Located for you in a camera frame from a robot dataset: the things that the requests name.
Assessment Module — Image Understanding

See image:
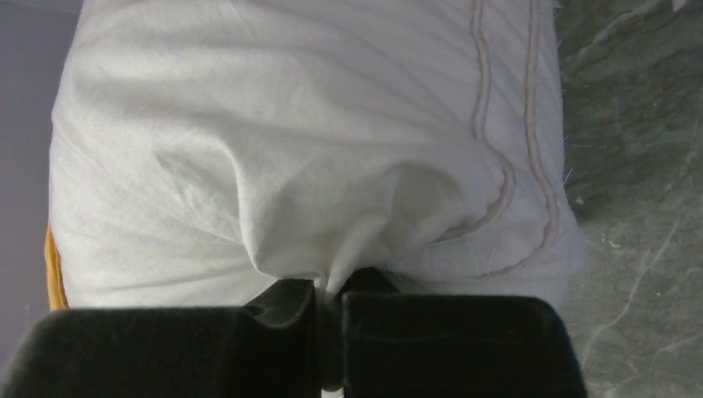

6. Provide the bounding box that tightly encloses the blue and orange pillowcase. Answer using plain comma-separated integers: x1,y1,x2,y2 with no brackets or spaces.
44,225,69,311

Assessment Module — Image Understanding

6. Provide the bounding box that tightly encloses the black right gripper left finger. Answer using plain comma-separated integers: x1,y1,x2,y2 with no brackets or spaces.
1,279,318,397

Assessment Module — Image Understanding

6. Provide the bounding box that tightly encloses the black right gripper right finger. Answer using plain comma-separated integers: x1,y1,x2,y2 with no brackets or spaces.
340,269,588,397

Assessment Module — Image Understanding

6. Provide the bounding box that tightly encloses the white pillow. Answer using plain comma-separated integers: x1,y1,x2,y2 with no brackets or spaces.
48,1,589,308

